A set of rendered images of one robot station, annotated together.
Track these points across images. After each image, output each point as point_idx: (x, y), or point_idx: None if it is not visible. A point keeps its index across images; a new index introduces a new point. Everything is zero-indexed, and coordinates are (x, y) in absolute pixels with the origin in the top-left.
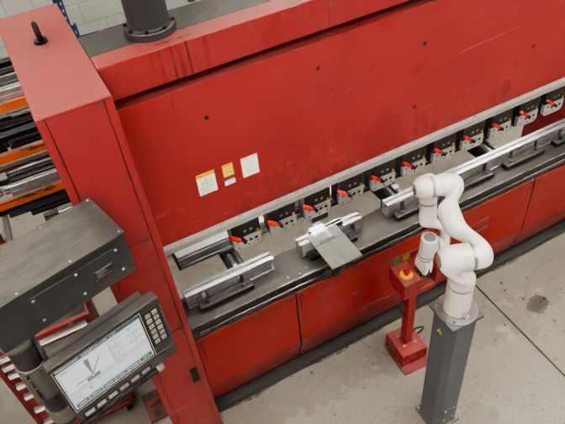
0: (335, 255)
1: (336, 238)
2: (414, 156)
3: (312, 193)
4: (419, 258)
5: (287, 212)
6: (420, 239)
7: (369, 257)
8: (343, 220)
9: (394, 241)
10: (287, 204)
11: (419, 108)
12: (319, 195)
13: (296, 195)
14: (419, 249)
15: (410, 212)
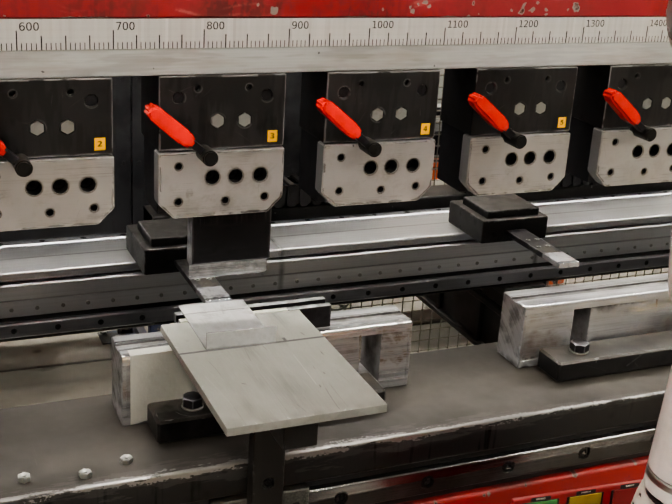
0: (262, 389)
1: (287, 344)
2: (649, 93)
3: (202, 70)
4: (649, 496)
5: (68, 123)
6: (668, 379)
7: (423, 503)
8: (336, 318)
9: (538, 459)
10: (72, 74)
11: None
12: (237, 101)
13: (123, 46)
14: (659, 437)
15: (612, 357)
